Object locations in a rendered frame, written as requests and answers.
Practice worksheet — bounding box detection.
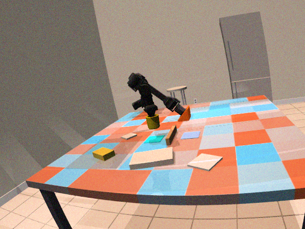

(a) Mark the yellow flat block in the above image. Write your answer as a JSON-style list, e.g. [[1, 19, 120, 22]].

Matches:
[[92, 148, 115, 161]]

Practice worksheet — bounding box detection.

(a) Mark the yellow cup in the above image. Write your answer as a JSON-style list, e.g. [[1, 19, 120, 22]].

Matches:
[[146, 114, 160, 130]]

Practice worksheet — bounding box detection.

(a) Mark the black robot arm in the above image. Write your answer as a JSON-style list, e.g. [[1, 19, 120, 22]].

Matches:
[[127, 73, 186, 117]]

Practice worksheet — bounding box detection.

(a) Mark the orange wooden curved bar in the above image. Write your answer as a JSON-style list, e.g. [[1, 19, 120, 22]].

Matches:
[[165, 125, 177, 145]]

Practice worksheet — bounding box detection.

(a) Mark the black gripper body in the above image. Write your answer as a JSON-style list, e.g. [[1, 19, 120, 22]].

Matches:
[[141, 93, 158, 112]]

